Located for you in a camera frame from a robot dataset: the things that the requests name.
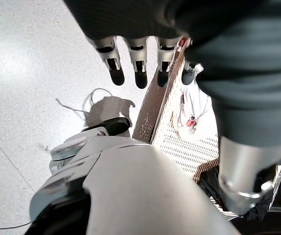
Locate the black garment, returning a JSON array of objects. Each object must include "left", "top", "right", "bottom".
[{"left": 198, "top": 165, "right": 281, "bottom": 235}]

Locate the small red clip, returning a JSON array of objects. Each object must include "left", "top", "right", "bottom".
[{"left": 185, "top": 115, "right": 198, "bottom": 128}]

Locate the white perforated laundry basket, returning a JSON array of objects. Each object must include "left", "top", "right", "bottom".
[{"left": 132, "top": 36, "right": 221, "bottom": 184}]

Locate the thin dark cable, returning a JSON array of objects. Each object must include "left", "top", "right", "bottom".
[{"left": 0, "top": 221, "right": 32, "bottom": 234}]

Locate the robot dark left foot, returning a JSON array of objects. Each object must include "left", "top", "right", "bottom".
[{"left": 82, "top": 117, "right": 131, "bottom": 137}]

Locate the white garment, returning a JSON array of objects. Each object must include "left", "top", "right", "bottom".
[{"left": 176, "top": 79, "right": 219, "bottom": 138}]

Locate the thin grey string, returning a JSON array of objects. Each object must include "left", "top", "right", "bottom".
[{"left": 55, "top": 88, "right": 114, "bottom": 121}]

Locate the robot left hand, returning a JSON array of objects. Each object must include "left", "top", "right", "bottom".
[{"left": 63, "top": 0, "right": 281, "bottom": 216}]

